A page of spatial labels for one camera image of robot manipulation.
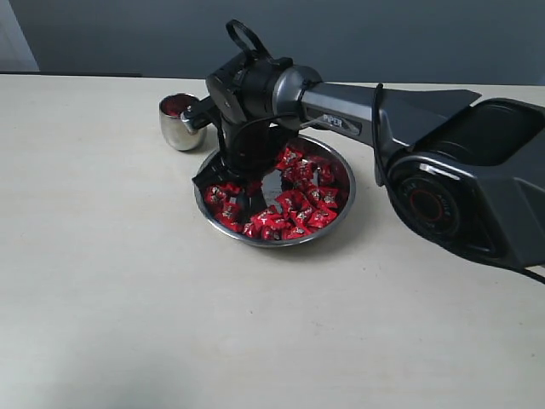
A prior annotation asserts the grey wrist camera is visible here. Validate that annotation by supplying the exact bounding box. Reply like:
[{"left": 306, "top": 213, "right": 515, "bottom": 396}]
[{"left": 180, "top": 95, "right": 215, "bottom": 134}]

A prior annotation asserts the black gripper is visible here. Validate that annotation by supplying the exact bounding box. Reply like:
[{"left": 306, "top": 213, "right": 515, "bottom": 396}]
[{"left": 192, "top": 121, "right": 298, "bottom": 207}]

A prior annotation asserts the black cable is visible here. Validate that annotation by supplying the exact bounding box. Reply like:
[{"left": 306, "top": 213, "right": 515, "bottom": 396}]
[{"left": 216, "top": 19, "right": 393, "bottom": 188}]

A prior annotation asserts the round steel plate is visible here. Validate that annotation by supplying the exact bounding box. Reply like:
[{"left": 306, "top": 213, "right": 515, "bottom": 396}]
[{"left": 195, "top": 135, "right": 356, "bottom": 249}]

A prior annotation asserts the red wrapped candy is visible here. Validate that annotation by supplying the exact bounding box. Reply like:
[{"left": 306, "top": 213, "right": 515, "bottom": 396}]
[
  {"left": 307, "top": 208, "right": 337, "bottom": 229},
  {"left": 318, "top": 187, "right": 338, "bottom": 209},
  {"left": 276, "top": 147, "right": 303, "bottom": 170},
  {"left": 204, "top": 185, "right": 230, "bottom": 206},
  {"left": 215, "top": 202, "right": 241, "bottom": 223}
]

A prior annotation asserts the steel cup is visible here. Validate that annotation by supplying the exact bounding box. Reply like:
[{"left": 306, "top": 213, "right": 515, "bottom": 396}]
[{"left": 158, "top": 93, "right": 207, "bottom": 152}]

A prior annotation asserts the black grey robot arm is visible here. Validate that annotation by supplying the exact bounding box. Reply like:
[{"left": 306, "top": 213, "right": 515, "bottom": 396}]
[{"left": 186, "top": 60, "right": 544, "bottom": 270}]

